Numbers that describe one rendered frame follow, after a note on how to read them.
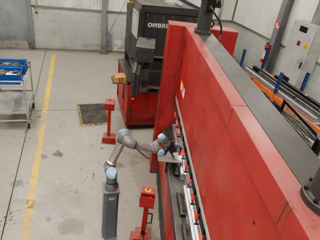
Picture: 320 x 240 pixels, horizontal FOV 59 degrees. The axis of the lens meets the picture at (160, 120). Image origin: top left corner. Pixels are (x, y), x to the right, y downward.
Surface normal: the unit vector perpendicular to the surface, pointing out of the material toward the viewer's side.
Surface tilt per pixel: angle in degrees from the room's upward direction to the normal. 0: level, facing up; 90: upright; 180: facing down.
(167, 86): 90
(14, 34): 90
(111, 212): 90
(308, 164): 0
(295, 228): 90
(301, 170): 0
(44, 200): 0
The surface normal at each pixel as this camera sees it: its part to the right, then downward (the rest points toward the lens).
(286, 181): 0.12, -0.86
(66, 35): 0.25, 0.51
